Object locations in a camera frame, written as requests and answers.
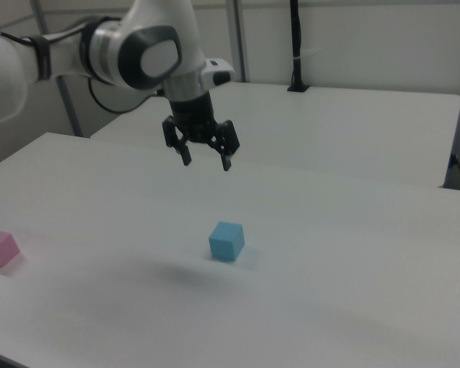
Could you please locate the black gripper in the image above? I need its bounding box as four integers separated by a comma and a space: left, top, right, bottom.
162, 91, 242, 172

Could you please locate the blue cube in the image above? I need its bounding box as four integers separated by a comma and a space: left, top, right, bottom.
208, 221, 246, 262

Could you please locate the white adjoining table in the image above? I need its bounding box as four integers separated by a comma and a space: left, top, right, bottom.
90, 78, 460, 189

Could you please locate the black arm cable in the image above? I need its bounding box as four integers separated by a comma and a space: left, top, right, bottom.
0, 30, 166, 114

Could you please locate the grey metal frame post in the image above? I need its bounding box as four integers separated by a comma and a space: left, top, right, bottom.
29, 0, 84, 138
226, 0, 251, 84

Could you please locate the black camera pole with clamp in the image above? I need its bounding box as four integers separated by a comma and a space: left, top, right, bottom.
287, 0, 311, 93

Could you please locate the black velcro strap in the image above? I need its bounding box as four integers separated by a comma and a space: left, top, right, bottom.
32, 34, 54, 81

